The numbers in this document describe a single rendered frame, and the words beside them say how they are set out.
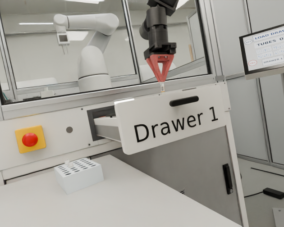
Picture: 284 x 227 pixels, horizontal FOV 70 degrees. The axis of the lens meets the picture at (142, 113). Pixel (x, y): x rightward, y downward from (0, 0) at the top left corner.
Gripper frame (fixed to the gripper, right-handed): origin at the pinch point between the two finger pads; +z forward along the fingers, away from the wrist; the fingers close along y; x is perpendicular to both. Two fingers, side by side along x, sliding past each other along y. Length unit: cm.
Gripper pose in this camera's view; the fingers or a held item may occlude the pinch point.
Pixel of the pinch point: (161, 79)
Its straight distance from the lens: 60.5
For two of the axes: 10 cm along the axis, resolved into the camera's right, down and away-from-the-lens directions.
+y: 3.0, 0.3, -9.5
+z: 0.8, 9.9, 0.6
